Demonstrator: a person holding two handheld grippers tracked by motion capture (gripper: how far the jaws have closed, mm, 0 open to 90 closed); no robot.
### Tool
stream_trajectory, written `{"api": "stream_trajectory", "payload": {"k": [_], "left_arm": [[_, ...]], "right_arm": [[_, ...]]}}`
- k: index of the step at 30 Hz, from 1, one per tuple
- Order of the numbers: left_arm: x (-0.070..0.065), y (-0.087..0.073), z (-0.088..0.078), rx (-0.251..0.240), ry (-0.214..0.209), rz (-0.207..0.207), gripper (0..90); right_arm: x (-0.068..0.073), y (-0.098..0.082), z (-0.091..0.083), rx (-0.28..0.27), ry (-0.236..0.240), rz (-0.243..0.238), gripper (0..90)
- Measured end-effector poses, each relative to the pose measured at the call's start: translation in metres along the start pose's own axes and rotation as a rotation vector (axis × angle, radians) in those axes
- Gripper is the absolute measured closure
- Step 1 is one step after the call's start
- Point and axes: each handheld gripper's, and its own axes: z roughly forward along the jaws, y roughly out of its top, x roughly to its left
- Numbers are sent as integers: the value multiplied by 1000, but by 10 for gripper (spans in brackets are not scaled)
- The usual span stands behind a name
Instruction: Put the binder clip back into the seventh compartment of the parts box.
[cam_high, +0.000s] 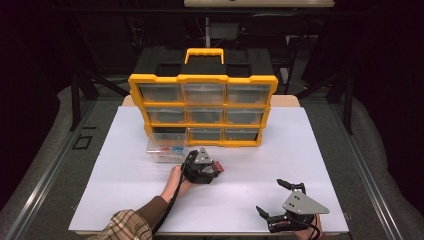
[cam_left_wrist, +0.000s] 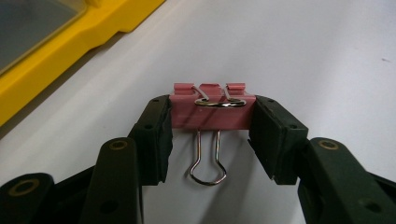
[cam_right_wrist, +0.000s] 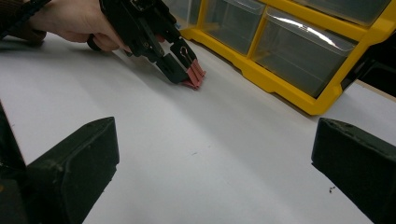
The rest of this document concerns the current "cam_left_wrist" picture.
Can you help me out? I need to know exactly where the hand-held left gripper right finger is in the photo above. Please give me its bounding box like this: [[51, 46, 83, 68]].
[[247, 94, 309, 186]]

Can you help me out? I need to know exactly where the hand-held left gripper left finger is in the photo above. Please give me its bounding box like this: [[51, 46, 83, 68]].
[[129, 94, 174, 187]]

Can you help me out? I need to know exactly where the pink binder clip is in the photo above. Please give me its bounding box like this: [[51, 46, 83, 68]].
[[169, 82, 257, 187]]

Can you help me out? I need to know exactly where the yellow plastic drawer cabinet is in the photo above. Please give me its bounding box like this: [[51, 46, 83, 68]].
[[0, 0, 166, 127]]

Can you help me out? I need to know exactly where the clear plastic drawer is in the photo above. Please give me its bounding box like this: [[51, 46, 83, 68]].
[[0, 0, 88, 76]]

